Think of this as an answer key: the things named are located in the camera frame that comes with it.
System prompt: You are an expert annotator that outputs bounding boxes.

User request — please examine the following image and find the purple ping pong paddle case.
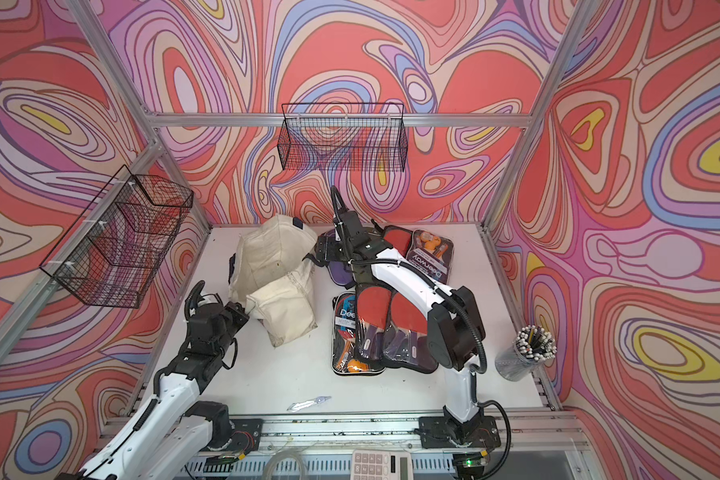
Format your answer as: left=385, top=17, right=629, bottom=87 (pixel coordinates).
left=327, top=261, right=355, bottom=289

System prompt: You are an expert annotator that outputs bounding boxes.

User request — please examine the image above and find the clear red ping pong case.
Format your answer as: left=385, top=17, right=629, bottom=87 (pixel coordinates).
left=383, top=225, right=413, bottom=256

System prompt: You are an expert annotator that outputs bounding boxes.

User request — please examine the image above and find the cream canvas tote bag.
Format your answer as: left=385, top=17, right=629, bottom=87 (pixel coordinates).
left=229, top=215, right=318, bottom=348

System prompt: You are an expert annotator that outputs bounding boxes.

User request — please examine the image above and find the black white-trimmed ping pong case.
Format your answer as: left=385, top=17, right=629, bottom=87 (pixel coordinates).
left=406, top=229, right=454, bottom=284

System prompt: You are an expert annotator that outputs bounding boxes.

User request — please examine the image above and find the clear red paddle case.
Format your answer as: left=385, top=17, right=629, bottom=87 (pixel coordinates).
left=381, top=292, right=438, bottom=374

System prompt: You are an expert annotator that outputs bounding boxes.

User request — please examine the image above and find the clear Deerway ping pong set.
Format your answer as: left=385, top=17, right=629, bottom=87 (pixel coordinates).
left=331, top=292, right=385, bottom=376

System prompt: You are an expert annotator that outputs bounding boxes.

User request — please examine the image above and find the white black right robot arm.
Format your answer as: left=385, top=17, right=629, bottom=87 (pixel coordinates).
left=307, top=198, right=488, bottom=446

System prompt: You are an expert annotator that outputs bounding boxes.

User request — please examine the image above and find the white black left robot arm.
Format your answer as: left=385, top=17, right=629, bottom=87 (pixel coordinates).
left=56, top=280, right=249, bottom=479

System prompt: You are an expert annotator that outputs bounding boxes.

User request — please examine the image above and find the small foil wrapper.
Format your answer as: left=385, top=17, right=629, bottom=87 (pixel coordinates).
left=287, top=396, right=331, bottom=412

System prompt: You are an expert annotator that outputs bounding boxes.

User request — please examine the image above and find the white pink calculator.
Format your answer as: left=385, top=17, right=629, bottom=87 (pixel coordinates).
left=350, top=449, right=414, bottom=480

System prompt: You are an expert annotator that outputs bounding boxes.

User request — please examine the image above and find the mesh cup of pencils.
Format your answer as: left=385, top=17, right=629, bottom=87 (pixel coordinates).
left=494, top=325, right=557, bottom=382

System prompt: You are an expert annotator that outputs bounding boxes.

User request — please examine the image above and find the black wire basket back wall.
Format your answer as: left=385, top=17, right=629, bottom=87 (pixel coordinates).
left=277, top=101, right=408, bottom=172

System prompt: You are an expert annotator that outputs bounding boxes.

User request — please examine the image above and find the black wire basket wall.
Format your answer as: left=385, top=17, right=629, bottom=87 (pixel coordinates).
left=277, top=101, right=408, bottom=172
left=39, top=167, right=194, bottom=309

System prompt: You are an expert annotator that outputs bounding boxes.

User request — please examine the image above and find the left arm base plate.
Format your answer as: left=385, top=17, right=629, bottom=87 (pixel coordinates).
left=202, top=418, right=264, bottom=454

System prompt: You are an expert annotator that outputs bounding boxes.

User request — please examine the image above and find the black wire basket left wall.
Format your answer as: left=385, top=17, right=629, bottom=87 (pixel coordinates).
left=39, top=167, right=194, bottom=309

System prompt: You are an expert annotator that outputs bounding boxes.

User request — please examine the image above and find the grey looped cable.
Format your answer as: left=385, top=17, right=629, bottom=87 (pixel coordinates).
left=260, top=449, right=310, bottom=480

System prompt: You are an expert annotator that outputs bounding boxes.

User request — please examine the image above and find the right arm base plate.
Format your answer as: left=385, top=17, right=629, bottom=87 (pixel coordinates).
left=414, top=415, right=502, bottom=451

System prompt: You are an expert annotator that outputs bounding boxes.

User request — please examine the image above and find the aluminium rail front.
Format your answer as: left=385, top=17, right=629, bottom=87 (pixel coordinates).
left=253, top=409, right=591, bottom=454

